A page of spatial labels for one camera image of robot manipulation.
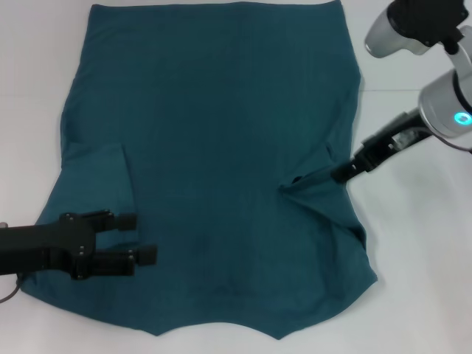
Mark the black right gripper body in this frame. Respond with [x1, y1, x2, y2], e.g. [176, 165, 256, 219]
[353, 110, 431, 174]

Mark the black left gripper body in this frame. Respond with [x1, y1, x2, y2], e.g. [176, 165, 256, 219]
[0, 212, 99, 282]

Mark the teal blue t-shirt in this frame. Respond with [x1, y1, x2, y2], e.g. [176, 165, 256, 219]
[20, 1, 380, 337]

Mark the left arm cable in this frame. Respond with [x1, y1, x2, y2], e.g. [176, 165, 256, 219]
[0, 274, 24, 304]

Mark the right wrist camera housing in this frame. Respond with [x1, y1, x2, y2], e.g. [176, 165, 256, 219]
[364, 0, 467, 58]

